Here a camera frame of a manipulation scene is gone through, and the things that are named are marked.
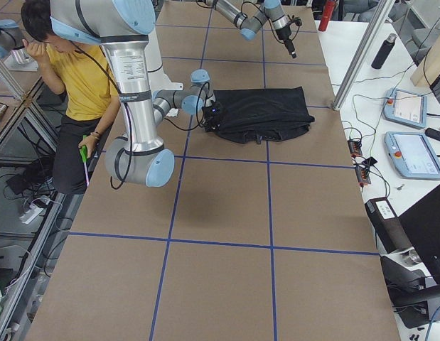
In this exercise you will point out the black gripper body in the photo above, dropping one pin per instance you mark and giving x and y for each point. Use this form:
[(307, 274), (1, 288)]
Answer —
[(210, 117), (283, 33)]

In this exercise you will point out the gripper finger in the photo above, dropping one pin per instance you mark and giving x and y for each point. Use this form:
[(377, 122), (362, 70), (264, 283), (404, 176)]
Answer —
[(289, 45)]

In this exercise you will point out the black graphic t-shirt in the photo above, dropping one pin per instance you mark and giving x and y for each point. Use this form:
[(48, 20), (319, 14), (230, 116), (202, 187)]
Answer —
[(256, 115)]

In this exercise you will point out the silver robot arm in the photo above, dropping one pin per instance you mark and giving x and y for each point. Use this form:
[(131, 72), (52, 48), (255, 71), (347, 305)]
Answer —
[(252, 17), (123, 29)]

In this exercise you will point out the red bottle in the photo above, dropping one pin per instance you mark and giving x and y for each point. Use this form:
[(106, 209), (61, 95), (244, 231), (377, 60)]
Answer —
[(328, 10)]

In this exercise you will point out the black bottle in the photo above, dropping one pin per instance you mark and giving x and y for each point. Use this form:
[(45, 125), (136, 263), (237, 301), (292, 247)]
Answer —
[(384, 51)]

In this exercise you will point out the person in yellow shirt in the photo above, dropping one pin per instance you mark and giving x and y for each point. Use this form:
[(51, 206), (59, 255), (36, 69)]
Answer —
[(82, 73)]

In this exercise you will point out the far blue teach pendant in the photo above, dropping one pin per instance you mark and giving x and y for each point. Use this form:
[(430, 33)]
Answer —
[(407, 108)]

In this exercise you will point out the blue teach pendant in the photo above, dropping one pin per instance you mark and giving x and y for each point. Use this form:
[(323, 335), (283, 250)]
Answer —
[(412, 155), (407, 108)]

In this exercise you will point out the near blue teach pendant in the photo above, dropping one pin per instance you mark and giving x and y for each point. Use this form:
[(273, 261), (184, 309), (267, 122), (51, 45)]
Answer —
[(412, 155)]

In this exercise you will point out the white power strip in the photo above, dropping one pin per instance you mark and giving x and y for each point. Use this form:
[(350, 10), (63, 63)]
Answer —
[(35, 208)]

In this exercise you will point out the black control box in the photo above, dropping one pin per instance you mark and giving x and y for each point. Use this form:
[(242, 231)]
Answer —
[(389, 233)]

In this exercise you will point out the black monitor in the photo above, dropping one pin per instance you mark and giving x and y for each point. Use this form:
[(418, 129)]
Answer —
[(421, 224)]

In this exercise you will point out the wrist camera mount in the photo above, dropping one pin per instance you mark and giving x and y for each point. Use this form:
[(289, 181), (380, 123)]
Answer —
[(296, 21)]

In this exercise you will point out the aluminium frame post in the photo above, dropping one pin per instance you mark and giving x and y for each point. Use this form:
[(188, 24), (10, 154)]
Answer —
[(368, 38)]

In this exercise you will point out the green handled tool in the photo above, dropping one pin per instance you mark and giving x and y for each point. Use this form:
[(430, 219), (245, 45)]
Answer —
[(83, 153)]

